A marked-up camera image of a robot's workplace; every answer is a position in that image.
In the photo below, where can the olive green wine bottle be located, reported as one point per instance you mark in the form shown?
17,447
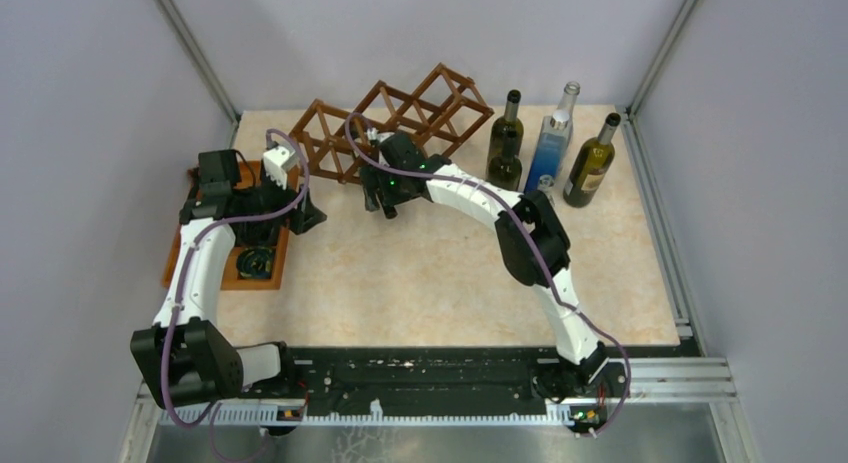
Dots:
591,164

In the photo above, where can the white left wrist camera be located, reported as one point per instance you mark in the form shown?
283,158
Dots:
279,161

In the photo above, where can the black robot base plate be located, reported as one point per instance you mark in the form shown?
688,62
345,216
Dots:
464,382

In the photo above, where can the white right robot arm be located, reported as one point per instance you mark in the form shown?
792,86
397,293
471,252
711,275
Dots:
532,241

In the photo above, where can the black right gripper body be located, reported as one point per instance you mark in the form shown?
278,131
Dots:
389,184

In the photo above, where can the clear glass wine bottle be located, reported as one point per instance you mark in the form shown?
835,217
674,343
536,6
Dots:
564,112

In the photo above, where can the blue square vodka bottle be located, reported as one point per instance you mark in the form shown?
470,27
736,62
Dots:
549,152

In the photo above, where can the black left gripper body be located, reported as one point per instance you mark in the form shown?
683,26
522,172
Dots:
295,223

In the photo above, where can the dark green labelled wine bottle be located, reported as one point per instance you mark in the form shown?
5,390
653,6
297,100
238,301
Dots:
508,128

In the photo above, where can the black coiled item in tray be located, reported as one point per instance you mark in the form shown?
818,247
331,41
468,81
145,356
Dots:
257,242

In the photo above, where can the brown wooden wine rack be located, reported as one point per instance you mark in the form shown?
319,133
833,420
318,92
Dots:
445,107

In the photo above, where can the aluminium frame rail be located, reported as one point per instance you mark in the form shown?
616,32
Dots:
730,431

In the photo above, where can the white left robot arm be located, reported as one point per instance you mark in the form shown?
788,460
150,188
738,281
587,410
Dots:
183,357

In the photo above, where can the green white-labelled wine bottle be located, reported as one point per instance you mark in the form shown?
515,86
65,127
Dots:
504,169

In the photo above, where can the brown wooden compartment tray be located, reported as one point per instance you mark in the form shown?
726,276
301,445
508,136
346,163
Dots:
250,174

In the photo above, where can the small clear glass bottle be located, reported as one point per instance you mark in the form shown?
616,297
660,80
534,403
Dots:
545,184

